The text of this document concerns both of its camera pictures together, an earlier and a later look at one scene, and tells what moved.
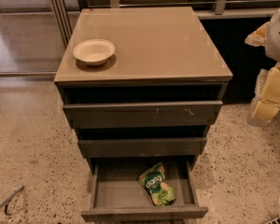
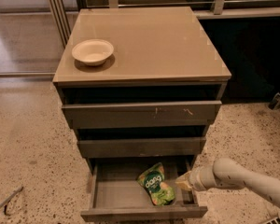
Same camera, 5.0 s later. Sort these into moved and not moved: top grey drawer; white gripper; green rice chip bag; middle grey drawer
Moved: white gripper
Not moved: green rice chip bag; top grey drawer; middle grey drawer
